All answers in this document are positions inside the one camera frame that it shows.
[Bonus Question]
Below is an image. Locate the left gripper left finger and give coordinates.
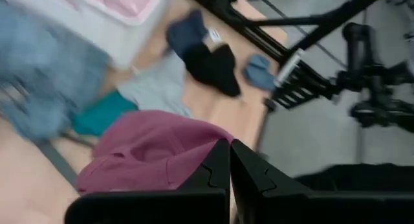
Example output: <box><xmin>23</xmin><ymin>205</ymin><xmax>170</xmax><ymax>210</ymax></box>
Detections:
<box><xmin>64</xmin><ymin>138</ymin><xmax>231</xmax><ymax>224</ymax></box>

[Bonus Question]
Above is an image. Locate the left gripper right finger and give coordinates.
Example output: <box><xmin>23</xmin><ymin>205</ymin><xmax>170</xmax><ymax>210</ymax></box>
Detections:
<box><xmin>231</xmin><ymin>139</ymin><xmax>414</xmax><ymax>224</ymax></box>

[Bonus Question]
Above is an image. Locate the maroon cloth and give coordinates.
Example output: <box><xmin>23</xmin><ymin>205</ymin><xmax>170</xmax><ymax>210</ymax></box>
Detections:
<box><xmin>74</xmin><ymin>109</ymin><xmax>234</xmax><ymax>196</ymax></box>

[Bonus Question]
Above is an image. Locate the light grey cloth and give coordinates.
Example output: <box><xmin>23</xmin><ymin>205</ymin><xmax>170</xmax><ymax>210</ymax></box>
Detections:
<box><xmin>116</xmin><ymin>52</ymin><xmax>193</xmax><ymax>118</ymax></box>

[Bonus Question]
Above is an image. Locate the teal sock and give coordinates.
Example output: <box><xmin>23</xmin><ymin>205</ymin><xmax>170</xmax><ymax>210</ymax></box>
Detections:
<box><xmin>69</xmin><ymin>89</ymin><xmax>139</xmax><ymax>137</ymax></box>

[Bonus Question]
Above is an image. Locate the blue beanie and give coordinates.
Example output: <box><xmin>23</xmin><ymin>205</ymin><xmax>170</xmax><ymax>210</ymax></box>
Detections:
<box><xmin>242</xmin><ymin>53</ymin><xmax>278</xmax><ymax>91</ymax></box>

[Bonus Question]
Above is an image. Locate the black beanie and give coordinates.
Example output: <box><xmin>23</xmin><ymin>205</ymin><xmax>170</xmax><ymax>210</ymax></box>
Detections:
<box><xmin>182</xmin><ymin>42</ymin><xmax>242</xmax><ymax>98</ymax></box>

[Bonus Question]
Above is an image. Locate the white paper tag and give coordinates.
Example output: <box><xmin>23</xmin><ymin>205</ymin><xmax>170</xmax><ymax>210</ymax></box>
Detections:
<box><xmin>206</xmin><ymin>27</ymin><xmax>224</xmax><ymax>45</ymax></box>

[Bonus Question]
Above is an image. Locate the navy blue cloth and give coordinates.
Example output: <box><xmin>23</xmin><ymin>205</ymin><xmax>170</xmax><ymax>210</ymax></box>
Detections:
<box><xmin>165</xmin><ymin>9</ymin><xmax>210</xmax><ymax>60</ymax></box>

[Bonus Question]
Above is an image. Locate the large black object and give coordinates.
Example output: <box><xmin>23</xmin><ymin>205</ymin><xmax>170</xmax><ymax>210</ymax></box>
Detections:
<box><xmin>292</xmin><ymin>163</ymin><xmax>414</xmax><ymax>194</ymax></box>

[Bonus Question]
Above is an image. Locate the grey clothes hanger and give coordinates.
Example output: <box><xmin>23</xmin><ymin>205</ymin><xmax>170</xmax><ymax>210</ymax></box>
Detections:
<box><xmin>32</xmin><ymin>129</ymin><xmax>98</xmax><ymax>188</ymax></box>

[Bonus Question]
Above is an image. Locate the white plastic bin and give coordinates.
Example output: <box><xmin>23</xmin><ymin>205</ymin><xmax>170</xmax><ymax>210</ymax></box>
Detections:
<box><xmin>0</xmin><ymin>0</ymin><xmax>177</xmax><ymax>69</ymax></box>

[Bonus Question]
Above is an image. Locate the blue striped shirt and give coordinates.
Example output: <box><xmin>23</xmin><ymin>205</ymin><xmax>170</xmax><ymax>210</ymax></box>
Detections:
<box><xmin>0</xmin><ymin>3</ymin><xmax>111</xmax><ymax>140</ymax></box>

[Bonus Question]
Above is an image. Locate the black metal table frame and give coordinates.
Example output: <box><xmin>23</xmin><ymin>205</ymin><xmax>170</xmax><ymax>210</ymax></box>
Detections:
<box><xmin>180</xmin><ymin>0</ymin><xmax>392</xmax><ymax>110</ymax></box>

